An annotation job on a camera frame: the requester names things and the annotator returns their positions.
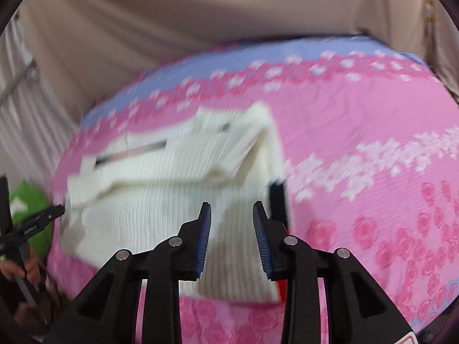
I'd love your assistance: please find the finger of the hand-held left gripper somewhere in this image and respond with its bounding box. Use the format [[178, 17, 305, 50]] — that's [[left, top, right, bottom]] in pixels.
[[5, 205, 66, 249]]

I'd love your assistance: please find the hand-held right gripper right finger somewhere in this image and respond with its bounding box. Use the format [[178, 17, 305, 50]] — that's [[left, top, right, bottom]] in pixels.
[[253, 201, 417, 344]]

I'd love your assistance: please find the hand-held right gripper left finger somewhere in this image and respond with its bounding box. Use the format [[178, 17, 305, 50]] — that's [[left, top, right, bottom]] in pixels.
[[45, 202, 212, 344]]

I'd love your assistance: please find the cream knit sweater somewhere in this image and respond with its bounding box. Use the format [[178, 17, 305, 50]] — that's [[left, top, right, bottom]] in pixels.
[[59, 102, 293, 303]]

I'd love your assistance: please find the person's left hand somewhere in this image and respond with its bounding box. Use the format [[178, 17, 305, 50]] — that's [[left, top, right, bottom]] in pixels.
[[0, 253, 43, 285]]

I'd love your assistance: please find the green cloth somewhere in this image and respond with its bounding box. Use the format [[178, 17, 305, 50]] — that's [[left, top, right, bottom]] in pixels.
[[9, 181, 55, 259]]

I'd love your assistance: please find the white curtain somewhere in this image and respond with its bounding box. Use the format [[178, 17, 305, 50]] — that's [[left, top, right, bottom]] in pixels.
[[0, 16, 79, 190]]

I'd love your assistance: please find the pink floral blanket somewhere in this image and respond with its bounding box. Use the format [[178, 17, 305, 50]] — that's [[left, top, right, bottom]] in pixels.
[[46, 36, 459, 344]]

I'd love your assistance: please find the beige curtain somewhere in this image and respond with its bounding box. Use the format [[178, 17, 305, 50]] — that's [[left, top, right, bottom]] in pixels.
[[18, 0, 459, 122]]

